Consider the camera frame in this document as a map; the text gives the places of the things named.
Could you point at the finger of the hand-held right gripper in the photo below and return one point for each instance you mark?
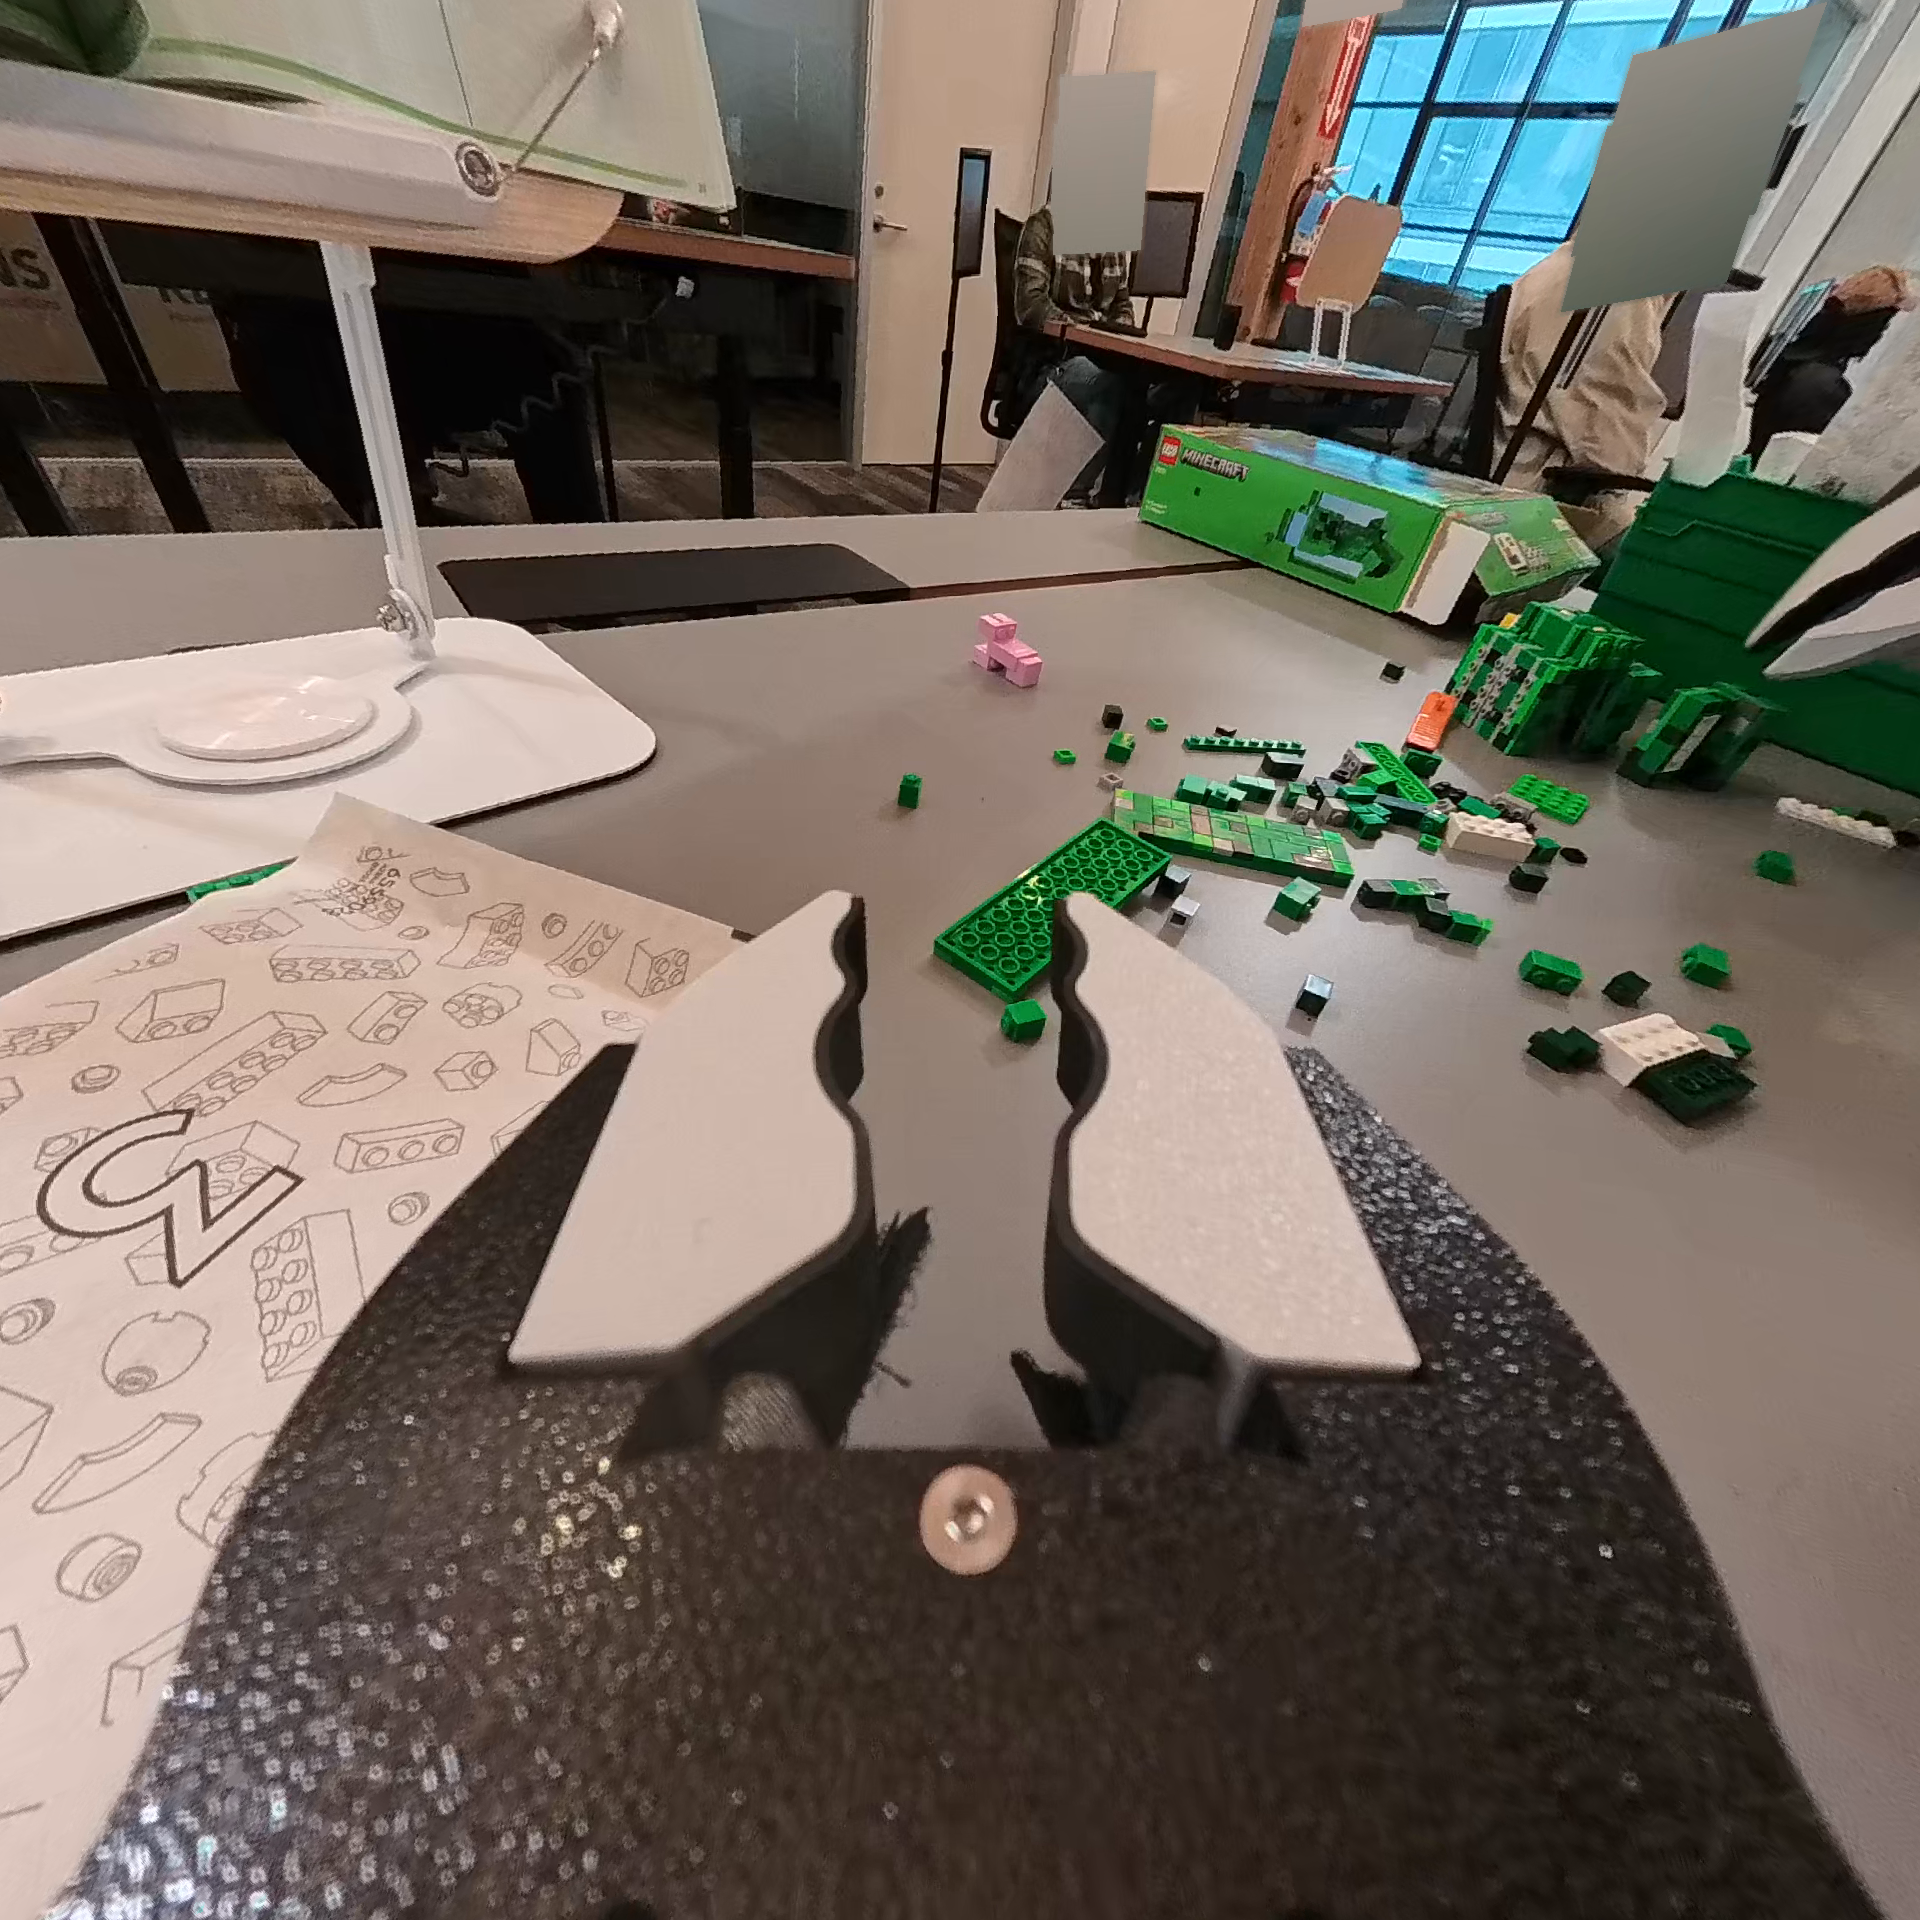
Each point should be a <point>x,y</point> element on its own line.
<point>1867,642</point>
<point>1862,563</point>

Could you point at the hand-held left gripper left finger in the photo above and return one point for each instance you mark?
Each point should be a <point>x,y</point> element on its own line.
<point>704,1170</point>

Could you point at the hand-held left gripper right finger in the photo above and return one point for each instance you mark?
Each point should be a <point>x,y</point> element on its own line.
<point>1230,1184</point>

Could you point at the large green brick plate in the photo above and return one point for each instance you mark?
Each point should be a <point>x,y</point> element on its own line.
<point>1050,886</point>

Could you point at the black desk strip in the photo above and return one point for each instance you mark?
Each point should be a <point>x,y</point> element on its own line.
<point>674,586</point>

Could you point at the distant wooden desk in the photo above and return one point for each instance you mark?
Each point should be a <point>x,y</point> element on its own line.
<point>1245,360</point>

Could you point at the grey wood-edged desk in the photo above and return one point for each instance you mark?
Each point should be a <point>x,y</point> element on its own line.
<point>750,255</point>

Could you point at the green storage bin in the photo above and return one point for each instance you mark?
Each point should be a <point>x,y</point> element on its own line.
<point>1695,556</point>

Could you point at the white long brick plate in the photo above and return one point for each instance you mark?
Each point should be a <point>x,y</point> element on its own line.
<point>1839,820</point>

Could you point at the small built green structure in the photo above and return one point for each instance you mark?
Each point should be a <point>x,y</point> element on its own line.
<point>1695,735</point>

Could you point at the built green brick structure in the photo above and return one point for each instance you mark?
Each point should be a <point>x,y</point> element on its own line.
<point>1545,675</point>

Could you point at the green mosaic tile panel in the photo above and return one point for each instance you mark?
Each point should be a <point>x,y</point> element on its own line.
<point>1230,839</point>

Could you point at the scattered small green bricks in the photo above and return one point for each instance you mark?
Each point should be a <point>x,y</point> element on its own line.
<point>1551,969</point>

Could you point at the printed white paper bag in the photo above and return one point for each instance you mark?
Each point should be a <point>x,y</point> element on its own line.
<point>301,1049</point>

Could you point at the white brick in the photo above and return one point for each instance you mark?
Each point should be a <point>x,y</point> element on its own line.
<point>1483,835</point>

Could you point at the orange brick separator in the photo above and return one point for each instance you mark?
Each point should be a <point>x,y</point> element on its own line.
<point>1434,720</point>

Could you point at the long green brick plate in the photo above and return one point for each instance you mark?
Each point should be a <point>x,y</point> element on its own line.
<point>1245,742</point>

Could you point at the white book stand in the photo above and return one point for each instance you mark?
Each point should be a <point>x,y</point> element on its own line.
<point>495,704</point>

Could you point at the pink brick pig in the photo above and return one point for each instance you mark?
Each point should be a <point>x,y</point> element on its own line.
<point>1003,647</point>

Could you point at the green brick set box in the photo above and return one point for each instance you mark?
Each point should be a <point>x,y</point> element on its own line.
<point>1275,495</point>

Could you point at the wooden book stand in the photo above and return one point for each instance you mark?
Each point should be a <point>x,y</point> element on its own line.
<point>1354,247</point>

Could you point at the red fire extinguisher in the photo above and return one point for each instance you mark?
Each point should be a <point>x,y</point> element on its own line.
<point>1301,225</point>

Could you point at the black panel on pole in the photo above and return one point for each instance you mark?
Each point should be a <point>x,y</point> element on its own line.
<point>971,211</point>

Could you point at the white door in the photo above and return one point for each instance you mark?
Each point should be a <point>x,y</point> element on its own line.
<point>931,90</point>

